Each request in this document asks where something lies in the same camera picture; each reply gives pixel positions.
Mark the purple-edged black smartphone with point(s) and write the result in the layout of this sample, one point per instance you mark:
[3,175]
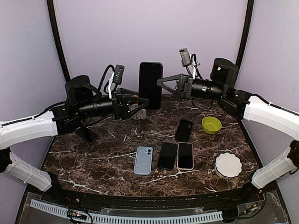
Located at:
[167,156]

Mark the pink phone case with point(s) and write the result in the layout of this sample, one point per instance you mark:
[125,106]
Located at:
[185,156]

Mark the white slotted cable duct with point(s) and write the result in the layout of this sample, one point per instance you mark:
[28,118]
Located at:
[117,216]

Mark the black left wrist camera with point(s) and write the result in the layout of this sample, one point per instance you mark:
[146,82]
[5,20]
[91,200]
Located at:
[116,78]

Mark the black right corner post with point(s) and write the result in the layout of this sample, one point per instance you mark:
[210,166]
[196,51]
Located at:
[245,32]

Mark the white scalloped dish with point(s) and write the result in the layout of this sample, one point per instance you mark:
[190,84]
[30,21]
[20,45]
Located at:
[227,166]

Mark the light blue phone case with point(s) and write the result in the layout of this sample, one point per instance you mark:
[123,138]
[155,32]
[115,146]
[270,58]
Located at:
[143,161]

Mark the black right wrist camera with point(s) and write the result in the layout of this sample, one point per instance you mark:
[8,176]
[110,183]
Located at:
[188,61]

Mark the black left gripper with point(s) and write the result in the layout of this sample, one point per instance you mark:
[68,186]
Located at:
[123,110]

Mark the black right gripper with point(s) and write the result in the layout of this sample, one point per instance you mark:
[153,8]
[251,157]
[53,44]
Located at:
[184,93]

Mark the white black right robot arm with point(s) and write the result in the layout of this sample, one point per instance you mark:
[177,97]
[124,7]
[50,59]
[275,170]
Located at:
[242,105]

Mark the black front table rail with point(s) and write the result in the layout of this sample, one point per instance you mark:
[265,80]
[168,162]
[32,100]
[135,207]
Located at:
[160,192]

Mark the white floral mug yellow inside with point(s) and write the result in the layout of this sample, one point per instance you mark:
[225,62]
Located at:
[140,114]

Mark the black smartphone bottom stack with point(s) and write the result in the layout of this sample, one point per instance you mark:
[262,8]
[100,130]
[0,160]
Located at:
[86,134]

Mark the black phone case under stack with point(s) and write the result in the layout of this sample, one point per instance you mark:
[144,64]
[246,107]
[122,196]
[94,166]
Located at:
[183,131]

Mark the black corner post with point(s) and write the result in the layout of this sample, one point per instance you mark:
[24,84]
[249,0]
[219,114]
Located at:
[245,32]
[57,39]

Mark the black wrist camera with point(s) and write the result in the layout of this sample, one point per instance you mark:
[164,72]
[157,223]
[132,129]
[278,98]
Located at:
[188,61]
[116,78]

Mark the black left corner post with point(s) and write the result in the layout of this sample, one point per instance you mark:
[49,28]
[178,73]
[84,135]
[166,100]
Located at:
[57,39]

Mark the lime green bowl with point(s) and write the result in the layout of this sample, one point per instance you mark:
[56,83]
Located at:
[211,125]

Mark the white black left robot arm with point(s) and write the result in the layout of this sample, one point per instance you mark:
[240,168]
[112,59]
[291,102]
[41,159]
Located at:
[83,101]

